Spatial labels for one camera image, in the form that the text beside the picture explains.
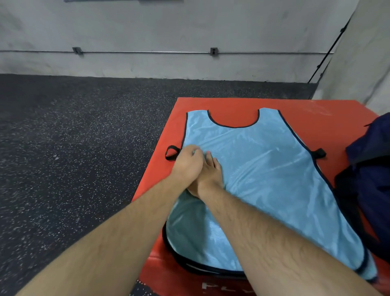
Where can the light blue mesh training bib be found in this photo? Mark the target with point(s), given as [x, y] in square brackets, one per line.
[268, 170]

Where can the dark navy bag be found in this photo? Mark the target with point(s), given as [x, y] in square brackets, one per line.
[370, 183]

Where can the grey metal wall pipe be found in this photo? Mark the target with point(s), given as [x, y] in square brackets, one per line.
[146, 52]

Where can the person's right forearm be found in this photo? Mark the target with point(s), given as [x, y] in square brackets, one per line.
[274, 253]

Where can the person's left hand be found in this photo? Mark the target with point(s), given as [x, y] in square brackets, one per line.
[186, 166]

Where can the grey pipe bracket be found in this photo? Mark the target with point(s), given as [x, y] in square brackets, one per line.
[77, 50]
[214, 51]

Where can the person's left fingers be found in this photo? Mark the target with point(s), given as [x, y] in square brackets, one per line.
[195, 150]

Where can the person's left forearm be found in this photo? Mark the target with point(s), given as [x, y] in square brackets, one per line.
[115, 241]

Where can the red padded mat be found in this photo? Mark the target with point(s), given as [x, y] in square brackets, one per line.
[323, 122]

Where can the person's right hand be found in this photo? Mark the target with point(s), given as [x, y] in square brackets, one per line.
[210, 180]

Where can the person's right fingers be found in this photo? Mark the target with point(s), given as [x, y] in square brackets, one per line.
[212, 163]

